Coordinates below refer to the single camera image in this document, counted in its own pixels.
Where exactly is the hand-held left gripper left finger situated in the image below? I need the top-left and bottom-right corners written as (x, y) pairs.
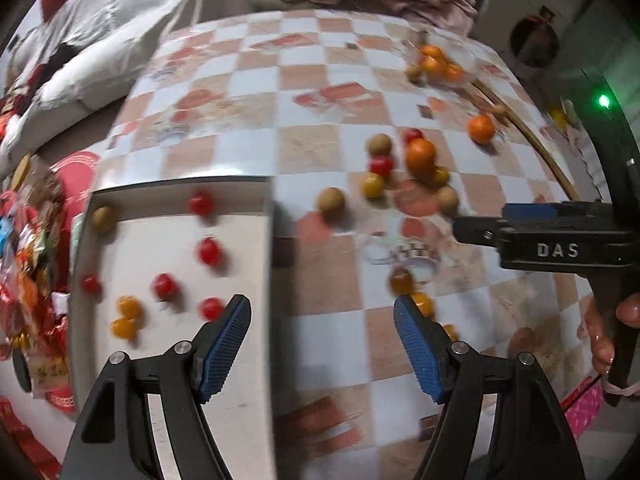
top-left (60, 293), bottom-right (252, 480)

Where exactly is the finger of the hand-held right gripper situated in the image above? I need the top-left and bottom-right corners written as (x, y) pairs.
top-left (452, 202), bottom-right (566, 247)

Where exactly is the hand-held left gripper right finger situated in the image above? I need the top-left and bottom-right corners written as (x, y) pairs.
top-left (393, 296), bottom-right (586, 480)

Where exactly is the white tray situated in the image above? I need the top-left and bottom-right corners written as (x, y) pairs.
top-left (67, 175), bottom-right (278, 480)

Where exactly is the person's right hand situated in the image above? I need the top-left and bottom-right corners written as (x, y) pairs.
top-left (582, 292), bottom-right (640, 376)

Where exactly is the long wooden stick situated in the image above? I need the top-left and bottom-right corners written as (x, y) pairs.
top-left (470, 80), bottom-right (581, 202)

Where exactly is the clear glass bowl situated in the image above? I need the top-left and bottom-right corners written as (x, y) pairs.
top-left (406, 40), bottom-right (478, 90)

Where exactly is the pink dotted bag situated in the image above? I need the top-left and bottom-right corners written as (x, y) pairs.
top-left (562, 385), bottom-right (601, 441)

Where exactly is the white washing machine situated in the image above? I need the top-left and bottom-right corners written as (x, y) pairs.
top-left (492, 0), bottom-right (601, 91)

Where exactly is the large orange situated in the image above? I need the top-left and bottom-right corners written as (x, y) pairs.
top-left (420, 57), bottom-right (448, 81)

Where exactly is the pile of colourful snack packets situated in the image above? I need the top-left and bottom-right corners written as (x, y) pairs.
top-left (0, 157), bottom-right (76, 361)

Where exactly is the red round mat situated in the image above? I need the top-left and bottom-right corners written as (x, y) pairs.
top-left (47, 151), bottom-right (103, 211)

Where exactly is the grey striped bedding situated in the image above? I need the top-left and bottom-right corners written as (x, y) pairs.
top-left (0, 0), bottom-right (246, 161)

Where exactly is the wire rack with slippers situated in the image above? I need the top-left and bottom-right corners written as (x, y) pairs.
top-left (546, 99), bottom-right (583, 133)

